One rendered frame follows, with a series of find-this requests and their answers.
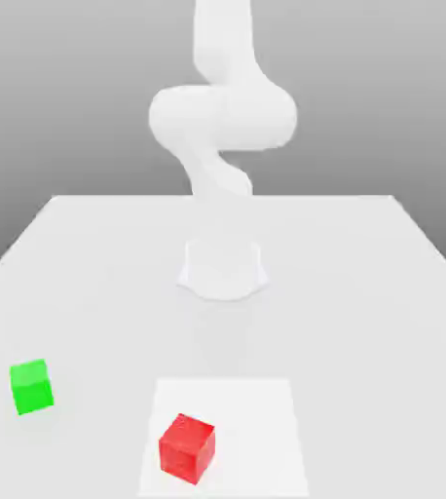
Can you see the small green cube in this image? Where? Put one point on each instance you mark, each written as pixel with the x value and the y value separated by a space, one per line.
pixel 31 386

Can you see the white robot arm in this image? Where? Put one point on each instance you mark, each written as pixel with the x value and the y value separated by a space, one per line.
pixel 223 117

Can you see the small red cube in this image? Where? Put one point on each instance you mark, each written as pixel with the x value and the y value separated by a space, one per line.
pixel 186 448

